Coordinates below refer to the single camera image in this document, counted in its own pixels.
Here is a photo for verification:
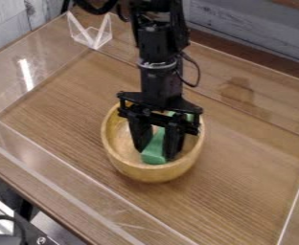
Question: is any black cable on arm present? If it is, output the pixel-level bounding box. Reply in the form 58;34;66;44
173;51;201;89

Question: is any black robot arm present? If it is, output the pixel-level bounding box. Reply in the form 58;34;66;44
115;0;202;161

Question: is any green rectangular block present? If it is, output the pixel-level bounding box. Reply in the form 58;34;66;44
140;111;194;165

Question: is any black metal bracket with bolt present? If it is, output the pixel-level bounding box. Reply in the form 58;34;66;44
14;213;59;245

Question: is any brown wooden bowl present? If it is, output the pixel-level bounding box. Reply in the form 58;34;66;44
101;104;205;183

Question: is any clear acrylic corner bracket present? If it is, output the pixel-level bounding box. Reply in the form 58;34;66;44
66;12;111;50

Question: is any black cable lower left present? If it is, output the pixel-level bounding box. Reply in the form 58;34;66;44
0;214;30;245

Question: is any clear acrylic tray wall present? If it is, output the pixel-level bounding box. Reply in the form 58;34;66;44
0;18;299;245

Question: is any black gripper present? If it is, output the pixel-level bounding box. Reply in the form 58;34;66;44
117;60;202;161

